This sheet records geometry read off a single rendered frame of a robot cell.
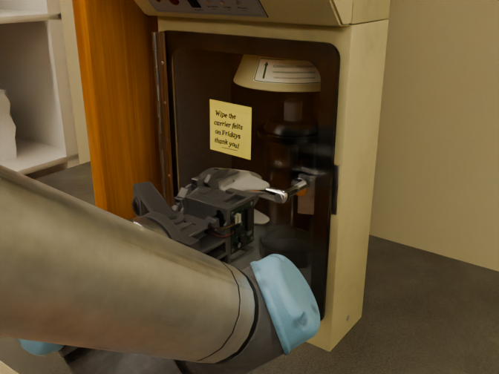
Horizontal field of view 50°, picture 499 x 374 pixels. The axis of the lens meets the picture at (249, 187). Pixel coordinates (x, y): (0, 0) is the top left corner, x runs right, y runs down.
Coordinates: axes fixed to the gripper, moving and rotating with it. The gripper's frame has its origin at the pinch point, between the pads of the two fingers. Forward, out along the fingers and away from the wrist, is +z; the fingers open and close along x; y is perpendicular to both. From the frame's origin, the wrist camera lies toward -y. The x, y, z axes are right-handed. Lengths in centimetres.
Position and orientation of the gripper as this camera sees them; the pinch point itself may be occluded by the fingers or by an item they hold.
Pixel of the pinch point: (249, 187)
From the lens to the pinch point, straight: 72.1
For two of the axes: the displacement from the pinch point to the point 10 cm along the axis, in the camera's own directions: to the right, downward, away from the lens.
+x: 0.0, -9.3, -3.7
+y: 8.1, 2.2, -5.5
